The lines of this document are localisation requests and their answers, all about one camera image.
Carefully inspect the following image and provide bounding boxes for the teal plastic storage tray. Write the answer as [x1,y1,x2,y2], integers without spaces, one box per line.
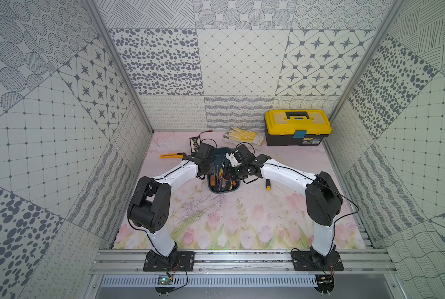
[207,147,241,194]

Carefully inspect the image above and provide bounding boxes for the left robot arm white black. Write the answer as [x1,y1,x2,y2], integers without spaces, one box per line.
[127,143,217,258]

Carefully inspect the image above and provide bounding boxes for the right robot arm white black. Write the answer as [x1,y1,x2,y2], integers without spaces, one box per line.
[225,144,346,259]

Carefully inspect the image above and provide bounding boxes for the orange utility knife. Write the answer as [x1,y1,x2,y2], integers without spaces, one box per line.
[160,153,187,159]

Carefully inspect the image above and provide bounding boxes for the yellow work gloves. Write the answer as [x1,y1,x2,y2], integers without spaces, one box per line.
[222,127,265,148]

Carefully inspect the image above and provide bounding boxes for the yellow black toolbox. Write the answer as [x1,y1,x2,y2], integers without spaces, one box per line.
[265,110,332,147]

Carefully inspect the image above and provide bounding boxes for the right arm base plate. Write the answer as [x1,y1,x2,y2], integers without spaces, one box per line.
[290,249,344,272]

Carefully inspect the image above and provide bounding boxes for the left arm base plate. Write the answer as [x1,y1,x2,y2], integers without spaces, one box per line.
[143,250,195,272]

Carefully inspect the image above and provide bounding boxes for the aluminium rail frame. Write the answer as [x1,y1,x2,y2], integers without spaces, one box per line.
[89,249,396,275]

